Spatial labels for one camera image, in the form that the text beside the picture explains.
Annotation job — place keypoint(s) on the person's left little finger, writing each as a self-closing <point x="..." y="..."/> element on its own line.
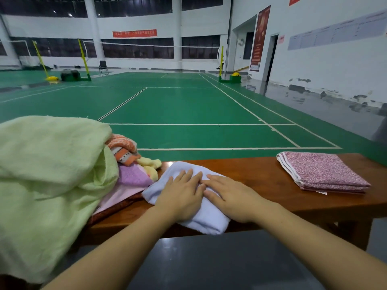
<point x="170" y="182"/>

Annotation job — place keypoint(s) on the black and green cart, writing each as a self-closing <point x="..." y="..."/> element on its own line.
<point x="70" y="75"/>

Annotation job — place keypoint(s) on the large light green towel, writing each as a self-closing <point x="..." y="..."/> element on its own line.
<point x="48" y="184"/>

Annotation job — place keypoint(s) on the white badminton net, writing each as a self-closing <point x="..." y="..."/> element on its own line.
<point x="18" y="48"/>
<point x="151" y="48"/>

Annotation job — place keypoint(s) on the person's right thumb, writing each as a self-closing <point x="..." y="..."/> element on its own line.
<point x="210" y="196"/>

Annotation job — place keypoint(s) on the light blue towel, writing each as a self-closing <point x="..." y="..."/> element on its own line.
<point x="208" y="217"/>

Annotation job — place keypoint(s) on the person's left middle finger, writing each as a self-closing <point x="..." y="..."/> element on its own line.
<point x="187" y="177"/>

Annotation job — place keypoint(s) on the small red wall sign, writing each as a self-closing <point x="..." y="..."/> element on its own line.
<point x="281" y="39"/>

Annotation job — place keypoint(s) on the tall dark red banner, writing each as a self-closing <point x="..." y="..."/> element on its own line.
<point x="260" y="39"/>

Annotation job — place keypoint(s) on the pale yellow towel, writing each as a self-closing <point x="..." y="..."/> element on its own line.
<point x="151" y="166"/>

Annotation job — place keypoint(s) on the person's left thumb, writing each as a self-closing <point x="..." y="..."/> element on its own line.
<point x="201" y="190"/>

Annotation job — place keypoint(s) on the person's left forearm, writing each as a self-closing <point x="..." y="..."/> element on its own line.
<point x="121" y="253"/>

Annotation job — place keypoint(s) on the brown wooden bench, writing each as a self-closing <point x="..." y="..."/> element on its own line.
<point x="266" y="190"/>

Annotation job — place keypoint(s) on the horizontal red banner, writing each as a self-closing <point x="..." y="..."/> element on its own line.
<point x="134" y="33"/>

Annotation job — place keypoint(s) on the row of grey notice boards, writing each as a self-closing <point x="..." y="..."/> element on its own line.
<point x="335" y="31"/>

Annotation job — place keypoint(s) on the person's left hand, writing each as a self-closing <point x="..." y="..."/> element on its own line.
<point x="178" y="199"/>

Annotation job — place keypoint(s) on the orange striped towel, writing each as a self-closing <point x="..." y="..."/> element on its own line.
<point x="122" y="149"/>

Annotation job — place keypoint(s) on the person's right forearm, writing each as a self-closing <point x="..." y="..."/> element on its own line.
<point x="317" y="250"/>

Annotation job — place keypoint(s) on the person's right hand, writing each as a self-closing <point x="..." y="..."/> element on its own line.
<point x="235" y="202"/>

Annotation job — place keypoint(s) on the purple towel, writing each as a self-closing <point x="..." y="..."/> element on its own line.
<point x="133" y="176"/>

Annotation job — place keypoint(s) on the light pink towel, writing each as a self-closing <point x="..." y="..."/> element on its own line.
<point x="121" y="196"/>

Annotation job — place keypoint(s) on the black folding chair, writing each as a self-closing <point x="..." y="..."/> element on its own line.
<point x="103" y="67"/>

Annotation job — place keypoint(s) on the pink speckled folded towel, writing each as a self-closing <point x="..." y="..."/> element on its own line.
<point x="323" y="172"/>

